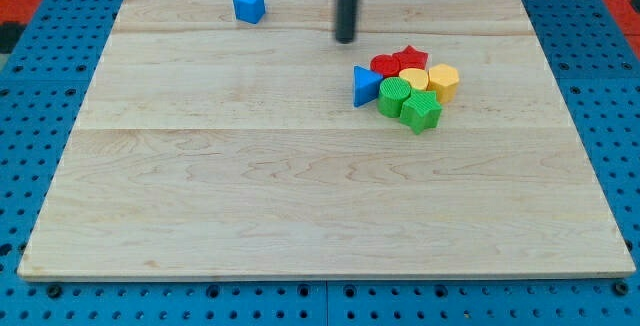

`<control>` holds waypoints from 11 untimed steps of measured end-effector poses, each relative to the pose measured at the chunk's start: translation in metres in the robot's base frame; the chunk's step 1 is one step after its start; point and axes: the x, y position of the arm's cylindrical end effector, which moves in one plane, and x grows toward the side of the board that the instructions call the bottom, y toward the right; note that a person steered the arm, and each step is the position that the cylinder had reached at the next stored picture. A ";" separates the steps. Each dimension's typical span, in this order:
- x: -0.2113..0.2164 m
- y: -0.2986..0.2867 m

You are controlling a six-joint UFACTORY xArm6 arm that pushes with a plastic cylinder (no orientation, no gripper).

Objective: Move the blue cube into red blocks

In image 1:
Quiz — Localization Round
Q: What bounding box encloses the blue cube block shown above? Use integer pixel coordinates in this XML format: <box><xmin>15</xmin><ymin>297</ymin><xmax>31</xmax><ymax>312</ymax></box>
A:
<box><xmin>233</xmin><ymin>0</ymin><xmax>266</xmax><ymax>24</ymax></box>

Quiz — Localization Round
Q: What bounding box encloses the blue triangle block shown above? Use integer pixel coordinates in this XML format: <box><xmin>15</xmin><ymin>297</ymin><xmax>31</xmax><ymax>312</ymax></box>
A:
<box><xmin>353</xmin><ymin>66</ymin><xmax>383</xmax><ymax>107</ymax></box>

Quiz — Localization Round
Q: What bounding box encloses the green cylinder block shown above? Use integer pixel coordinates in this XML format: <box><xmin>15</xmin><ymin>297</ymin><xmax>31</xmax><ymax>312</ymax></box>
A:
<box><xmin>377</xmin><ymin>77</ymin><xmax>411</xmax><ymax>118</ymax></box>

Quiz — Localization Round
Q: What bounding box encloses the red cylinder block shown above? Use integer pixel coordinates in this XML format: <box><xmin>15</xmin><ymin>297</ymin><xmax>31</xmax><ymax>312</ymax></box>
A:
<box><xmin>370</xmin><ymin>54</ymin><xmax>400</xmax><ymax>78</ymax></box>

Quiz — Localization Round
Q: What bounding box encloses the green star block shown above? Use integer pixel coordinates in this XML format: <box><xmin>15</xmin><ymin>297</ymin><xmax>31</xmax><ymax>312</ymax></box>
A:
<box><xmin>400</xmin><ymin>90</ymin><xmax>442</xmax><ymax>135</ymax></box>

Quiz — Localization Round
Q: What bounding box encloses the light wooden board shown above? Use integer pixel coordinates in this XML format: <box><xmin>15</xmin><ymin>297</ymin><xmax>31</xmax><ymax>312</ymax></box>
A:
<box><xmin>18</xmin><ymin>0</ymin><xmax>635</xmax><ymax>282</ymax></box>

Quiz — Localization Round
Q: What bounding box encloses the yellow heart block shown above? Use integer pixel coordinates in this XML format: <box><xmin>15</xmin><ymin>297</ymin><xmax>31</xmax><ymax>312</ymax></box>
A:
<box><xmin>399</xmin><ymin>68</ymin><xmax>429</xmax><ymax>91</ymax></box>

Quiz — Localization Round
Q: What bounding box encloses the red star block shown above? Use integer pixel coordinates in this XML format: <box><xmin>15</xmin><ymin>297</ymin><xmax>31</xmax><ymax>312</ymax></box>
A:
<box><xmin>392</xmin><ymin>45</ymin><xmax>429</xmax><ymax>70</ymax></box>

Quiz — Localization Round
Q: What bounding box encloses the yellow hexagon block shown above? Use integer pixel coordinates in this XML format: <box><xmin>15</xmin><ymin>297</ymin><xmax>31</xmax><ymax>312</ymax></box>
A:
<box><xmin>427</xmin><ymin>64</ymin><xmax>460</xmax><ymax>104</ymax></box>

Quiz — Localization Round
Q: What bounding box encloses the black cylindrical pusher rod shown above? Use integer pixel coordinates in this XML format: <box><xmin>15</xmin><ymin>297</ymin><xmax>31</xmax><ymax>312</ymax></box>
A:
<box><xmin>334</xmin><ymin>0</ymin><xmax>359</xmax><ymax>44</ymax></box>

